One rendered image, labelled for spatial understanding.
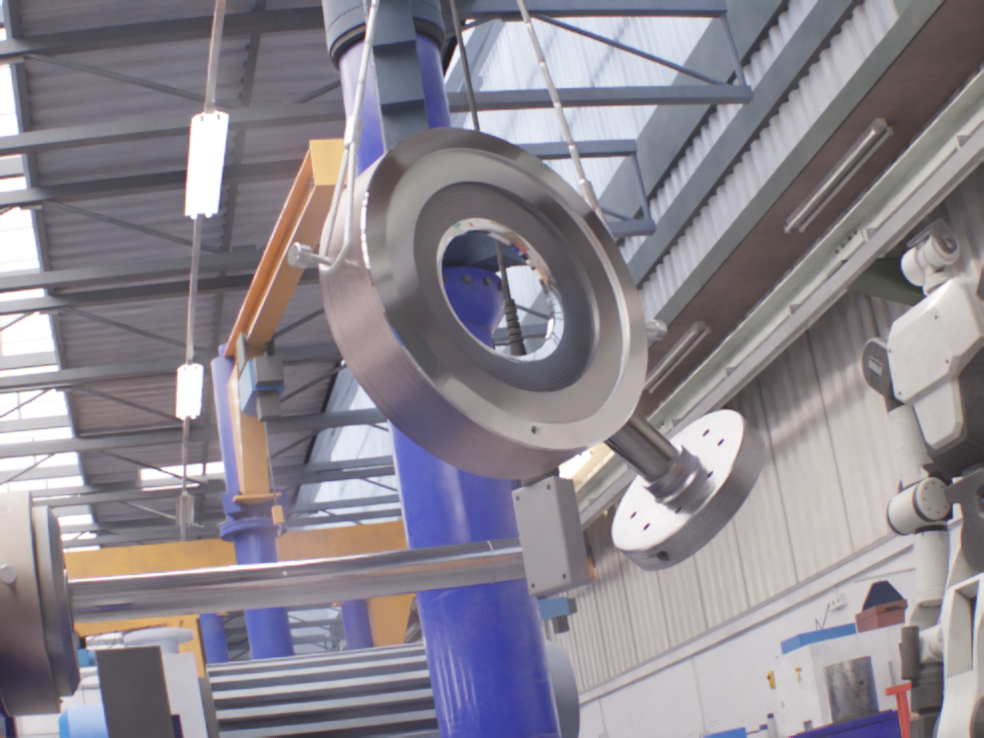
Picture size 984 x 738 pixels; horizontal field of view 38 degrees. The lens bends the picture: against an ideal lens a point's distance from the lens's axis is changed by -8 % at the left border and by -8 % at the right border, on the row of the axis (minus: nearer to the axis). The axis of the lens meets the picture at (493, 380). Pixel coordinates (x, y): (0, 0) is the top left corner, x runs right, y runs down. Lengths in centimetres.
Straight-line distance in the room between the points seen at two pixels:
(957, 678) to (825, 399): 843
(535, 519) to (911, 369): 101
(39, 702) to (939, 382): 155
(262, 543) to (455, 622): 567
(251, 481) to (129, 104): 356
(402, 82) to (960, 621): 238
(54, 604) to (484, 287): 225
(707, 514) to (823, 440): 923
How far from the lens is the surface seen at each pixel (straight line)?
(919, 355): 254
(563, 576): 170
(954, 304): 248
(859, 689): 552
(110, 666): 150
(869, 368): 277
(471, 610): 400
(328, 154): 725
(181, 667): 585
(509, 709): 397
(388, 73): 421
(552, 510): 171
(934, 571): 268
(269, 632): 951
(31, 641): 226
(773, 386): 1161
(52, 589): 227
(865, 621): 925
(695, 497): 162
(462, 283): 418
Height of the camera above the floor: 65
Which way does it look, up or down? 17 degrees up
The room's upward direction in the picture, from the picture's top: 10 degrees counter-clockwise
